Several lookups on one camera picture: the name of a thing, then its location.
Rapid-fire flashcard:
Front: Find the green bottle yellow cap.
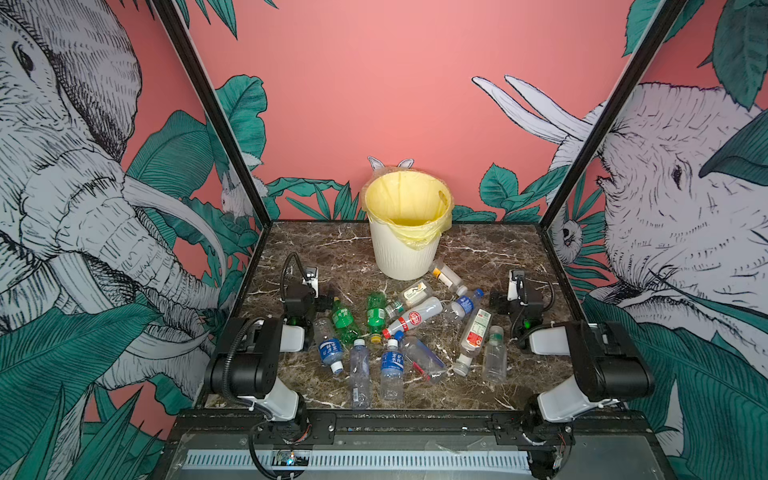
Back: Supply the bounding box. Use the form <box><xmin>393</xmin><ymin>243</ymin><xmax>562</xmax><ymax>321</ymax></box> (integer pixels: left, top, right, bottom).
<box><xmin>331</xmin><ymin>297</ymin><xmax>360</xmax><ymax>346</ymax></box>

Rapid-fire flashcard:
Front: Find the clear bottle red white label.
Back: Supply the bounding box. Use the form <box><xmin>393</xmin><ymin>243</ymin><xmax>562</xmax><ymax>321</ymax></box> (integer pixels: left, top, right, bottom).
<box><xmin>453</xmin><ymin>307</ymin><xmax>492</xmax><ymax>377</ymax></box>

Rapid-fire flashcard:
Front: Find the clear bottle blue label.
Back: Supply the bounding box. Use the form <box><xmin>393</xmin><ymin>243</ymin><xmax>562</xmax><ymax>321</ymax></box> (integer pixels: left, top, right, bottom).
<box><xmin>313</xmin><ymin>315</ymin><xmax>344</xmax><ymax>375</ymax></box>

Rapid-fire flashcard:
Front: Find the clear bottle green cap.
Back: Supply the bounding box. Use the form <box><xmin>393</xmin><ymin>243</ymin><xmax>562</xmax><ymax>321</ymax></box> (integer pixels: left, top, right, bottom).
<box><xmin>482</xmin><ymin>325</ymin><xmax>507</xmax><ymax>384</ymax></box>

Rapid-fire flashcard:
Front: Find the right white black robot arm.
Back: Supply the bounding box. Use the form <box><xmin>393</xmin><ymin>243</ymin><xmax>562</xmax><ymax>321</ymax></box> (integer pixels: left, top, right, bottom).
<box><xmin>488</xmin><ymin>280</ymin><xmax>655</xmax><ymax>450</ymax></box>

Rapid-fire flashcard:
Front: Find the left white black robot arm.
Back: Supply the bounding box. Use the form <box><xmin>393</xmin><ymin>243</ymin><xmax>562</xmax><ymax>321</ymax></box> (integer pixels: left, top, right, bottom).
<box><xmin>204</xmin><ymin>280</ymin><xmax>328</xmax><ymax>445</ymax></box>

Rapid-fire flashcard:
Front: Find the white ribbed plastic bin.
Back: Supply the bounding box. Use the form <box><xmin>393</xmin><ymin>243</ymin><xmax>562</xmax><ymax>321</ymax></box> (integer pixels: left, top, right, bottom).
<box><xmin>369</xmin><ymin>220</ymin><xmax>440</xmax><ymax>280</ymax></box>

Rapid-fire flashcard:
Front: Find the yellow plastic bin liner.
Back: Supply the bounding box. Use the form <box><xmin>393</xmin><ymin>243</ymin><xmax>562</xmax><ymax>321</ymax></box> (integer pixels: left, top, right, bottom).
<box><xmin>361</xmin><ymin>169</ymin><xmax>454</xmax><ymax>250</ymax></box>

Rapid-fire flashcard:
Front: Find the clear bottle orange label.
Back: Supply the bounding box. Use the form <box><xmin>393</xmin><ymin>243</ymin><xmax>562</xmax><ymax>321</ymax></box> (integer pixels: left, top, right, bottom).
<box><xmin>430</xmin><ymin>259</ymin><xmax>468</xmax><ymax>296</ymax></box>

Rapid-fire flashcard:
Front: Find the green bottle green label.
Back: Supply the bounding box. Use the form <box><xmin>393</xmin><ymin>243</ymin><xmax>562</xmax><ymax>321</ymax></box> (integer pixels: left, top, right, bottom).
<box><xmin>366</xmin><ymin>291</ymin><xmax>387</xmax><ymax>344</ymax></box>

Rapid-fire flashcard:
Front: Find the small clear bottle cream label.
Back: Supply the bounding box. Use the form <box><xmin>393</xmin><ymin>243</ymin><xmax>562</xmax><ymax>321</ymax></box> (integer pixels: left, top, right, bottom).
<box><xmin>385</xmin><ymin>280</ymin><xmax>433</xmax><ymax>319</ymax></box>

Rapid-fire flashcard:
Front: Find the clear bottle white cap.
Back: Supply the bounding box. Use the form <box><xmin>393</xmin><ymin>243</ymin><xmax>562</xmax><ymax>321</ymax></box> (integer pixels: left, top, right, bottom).
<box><xmin>349</xmin><ymin>338</ymin><xmax>372</xmax><ymax>410</ymax></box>

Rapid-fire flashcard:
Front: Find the blue label bottle white cap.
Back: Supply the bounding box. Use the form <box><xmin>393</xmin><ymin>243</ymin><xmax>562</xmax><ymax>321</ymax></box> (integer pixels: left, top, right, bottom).
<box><xmin>380</xmin><ymin>339</ymin><xmax>405</xmax><ymax>402</ymax></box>

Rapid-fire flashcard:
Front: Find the crushed clear bottle blue cap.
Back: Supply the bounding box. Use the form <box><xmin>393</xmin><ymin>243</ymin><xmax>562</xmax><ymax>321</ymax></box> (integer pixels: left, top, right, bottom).
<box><xmin>394</xmin><ymin>332</ymin><xmax>448</xmax><ymax>383</ymax></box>

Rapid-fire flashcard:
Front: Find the white perforated vent strip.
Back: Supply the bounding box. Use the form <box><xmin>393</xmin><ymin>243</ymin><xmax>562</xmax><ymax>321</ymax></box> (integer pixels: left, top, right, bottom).
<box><xmin>181</xmin><ymin>449</ymin><xmax>530</xmax><ymax>474</ymax></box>

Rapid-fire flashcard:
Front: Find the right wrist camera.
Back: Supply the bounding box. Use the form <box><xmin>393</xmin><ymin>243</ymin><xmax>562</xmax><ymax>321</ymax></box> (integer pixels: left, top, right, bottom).
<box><xmin>507</xmin><ymin>270</ymin><xmax>525</xmax><ymax>301</ymax></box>

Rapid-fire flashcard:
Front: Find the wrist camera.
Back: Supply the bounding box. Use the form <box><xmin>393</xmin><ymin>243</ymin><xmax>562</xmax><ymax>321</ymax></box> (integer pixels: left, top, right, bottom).
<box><xmin>303</xmin><ymin>267</ymin><xmax>319</xmax><ymax>297</ymax></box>
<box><xmin>507</xmin><ymin>270</ymin><xmax>525</xmax><ymax>301</ymax></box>

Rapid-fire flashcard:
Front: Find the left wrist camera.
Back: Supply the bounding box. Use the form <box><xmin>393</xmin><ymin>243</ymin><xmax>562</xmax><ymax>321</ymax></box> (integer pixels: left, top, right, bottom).
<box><xmin>303</xmin><ymin>267</ymin><xmax>319</xmax><ymax>297</ymax></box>

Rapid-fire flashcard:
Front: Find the black front rail frame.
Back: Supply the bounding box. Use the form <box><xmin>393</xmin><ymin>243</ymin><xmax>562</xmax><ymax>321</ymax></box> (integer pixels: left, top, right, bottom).
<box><xmin>168</xmin><ymin>409</ymin><xmax>652</xmax><ymax>449</ymax></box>

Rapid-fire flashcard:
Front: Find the right black corner post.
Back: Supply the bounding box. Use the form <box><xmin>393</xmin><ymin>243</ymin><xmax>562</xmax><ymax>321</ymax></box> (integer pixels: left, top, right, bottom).
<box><xmin>539</xmin><ymin>0</ymin><xmax>688</xmax><ymax>229</ymax></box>

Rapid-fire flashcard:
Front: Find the black corner post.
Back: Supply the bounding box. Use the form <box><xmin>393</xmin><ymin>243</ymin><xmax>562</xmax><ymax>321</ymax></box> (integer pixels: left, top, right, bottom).
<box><xmin>149</xmin><ymin>0</ymin><xmax>272</xmax><ymax>228</ymax></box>
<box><xmin>539</xmin><ymin>0</ymin><xmax>688</xmax><ymax>229</ymax></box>

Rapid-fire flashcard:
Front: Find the left black corner post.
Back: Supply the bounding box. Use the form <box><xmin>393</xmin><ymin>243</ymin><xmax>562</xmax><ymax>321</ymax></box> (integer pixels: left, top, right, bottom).
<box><xmin>149</xmin><ymin>0</ymin><xmax>272</xmax><ymax>228</ymax></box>

